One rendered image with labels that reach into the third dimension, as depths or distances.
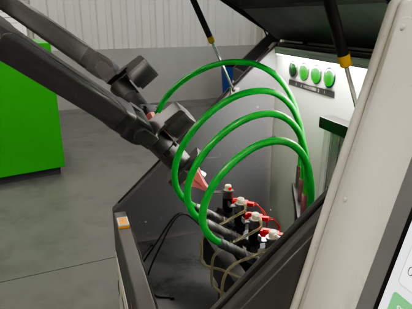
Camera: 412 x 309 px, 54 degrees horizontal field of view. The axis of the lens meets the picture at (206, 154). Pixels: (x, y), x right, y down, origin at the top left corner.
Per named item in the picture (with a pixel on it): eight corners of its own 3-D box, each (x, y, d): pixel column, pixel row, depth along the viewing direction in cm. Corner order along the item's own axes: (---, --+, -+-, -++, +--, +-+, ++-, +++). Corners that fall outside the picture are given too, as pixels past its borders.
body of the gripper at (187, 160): (203, 159, 94) (181, 137, 92) (171, 188, 96) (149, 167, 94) (202, 151, 100) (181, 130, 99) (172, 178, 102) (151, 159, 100)
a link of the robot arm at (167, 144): (140, 136, 98) (138, 143, 92) (160, 116, 97) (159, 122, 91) (160, 156, 100) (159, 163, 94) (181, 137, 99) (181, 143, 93)
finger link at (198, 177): (218, 190, 97) (190, 164, 94) (196, 209, 98) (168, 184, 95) (216, 180, 103) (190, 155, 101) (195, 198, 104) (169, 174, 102)
